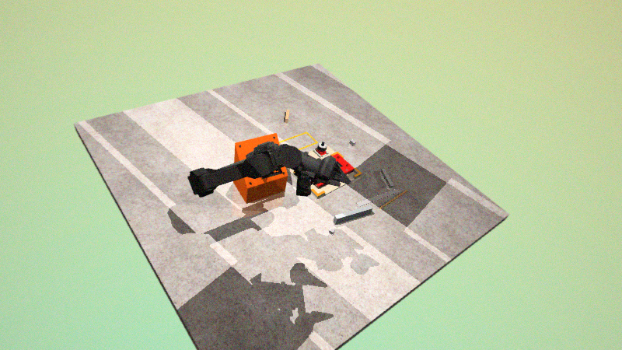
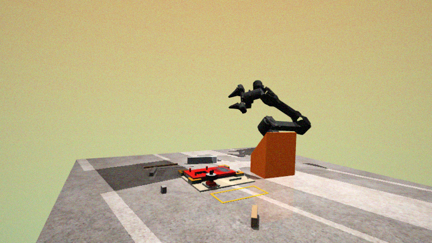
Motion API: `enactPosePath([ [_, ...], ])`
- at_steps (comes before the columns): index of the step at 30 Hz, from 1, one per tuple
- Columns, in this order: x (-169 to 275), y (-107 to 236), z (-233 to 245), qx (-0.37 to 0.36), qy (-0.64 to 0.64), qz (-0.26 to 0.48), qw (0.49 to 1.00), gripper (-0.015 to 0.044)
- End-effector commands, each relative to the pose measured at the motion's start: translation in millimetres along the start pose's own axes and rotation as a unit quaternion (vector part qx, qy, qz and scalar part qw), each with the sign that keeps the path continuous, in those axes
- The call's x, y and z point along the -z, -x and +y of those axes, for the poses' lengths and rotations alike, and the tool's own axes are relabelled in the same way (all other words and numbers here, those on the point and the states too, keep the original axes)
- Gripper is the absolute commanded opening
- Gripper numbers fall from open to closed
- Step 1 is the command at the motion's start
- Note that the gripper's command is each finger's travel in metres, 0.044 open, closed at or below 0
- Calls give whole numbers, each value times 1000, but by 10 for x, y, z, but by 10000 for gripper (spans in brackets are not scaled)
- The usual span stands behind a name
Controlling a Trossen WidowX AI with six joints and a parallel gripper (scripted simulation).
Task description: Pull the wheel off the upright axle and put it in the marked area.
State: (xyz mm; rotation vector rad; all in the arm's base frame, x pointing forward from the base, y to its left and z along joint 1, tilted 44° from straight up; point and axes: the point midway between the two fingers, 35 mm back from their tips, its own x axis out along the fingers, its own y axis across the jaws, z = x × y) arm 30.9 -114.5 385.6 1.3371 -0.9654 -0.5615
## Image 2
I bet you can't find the black tyre with grey wheel rim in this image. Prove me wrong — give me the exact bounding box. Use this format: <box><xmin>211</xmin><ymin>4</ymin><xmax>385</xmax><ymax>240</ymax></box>
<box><xmin>206</xmin><ymin>173</ymin><xmax>217</xmax><ymax>181</ymax></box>

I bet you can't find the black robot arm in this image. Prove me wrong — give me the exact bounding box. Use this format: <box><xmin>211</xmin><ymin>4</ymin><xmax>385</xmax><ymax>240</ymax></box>
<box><xmin>252</xmin><ymin>80</ymin><xmax>312</xmax><ymax>136</ymax></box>

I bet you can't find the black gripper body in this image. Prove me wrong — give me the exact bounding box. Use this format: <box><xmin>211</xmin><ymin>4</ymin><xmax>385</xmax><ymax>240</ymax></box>
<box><xmin>238</xmin><ymin>84</ymin><xmax>255</xmax><ymax>114</ymax></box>

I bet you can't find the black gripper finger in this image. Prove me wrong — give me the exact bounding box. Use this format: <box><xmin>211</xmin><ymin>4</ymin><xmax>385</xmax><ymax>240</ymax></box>
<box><xmin>228</xmin><ymin>87</ymin><xmax>240</xmax><ymax>98</ymax></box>
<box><xmin>229</xmin><ymin>103</ymin><xmax>241</xmax><ymax>111</ymax></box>

